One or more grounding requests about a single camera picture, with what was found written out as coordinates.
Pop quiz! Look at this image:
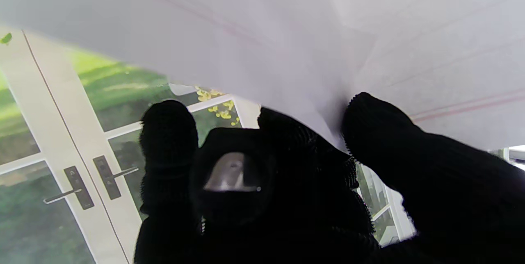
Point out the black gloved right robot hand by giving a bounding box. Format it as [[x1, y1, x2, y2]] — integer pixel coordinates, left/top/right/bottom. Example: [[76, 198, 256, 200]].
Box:
[[133, 92, 525, 264]]

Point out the printed garden room backdrop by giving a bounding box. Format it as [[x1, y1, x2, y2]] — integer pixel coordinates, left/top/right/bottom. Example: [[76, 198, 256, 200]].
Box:
[[0, 26, 525, 264]]

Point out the red-lined white paper sheet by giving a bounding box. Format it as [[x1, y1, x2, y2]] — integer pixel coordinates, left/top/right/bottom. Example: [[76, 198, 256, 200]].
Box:
[[0, 0, 525, 152]]

